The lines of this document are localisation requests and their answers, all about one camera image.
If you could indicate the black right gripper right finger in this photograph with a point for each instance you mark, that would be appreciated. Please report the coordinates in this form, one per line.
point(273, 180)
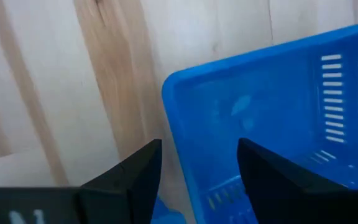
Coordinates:
point(284, 193)

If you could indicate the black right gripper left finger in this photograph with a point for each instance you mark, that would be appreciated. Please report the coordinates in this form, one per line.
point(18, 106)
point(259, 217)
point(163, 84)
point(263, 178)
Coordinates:
point(126, 193)

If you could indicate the blue plastic basket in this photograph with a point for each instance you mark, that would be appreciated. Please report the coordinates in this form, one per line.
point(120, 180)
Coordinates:
point(166, 214)
point(259, 102)

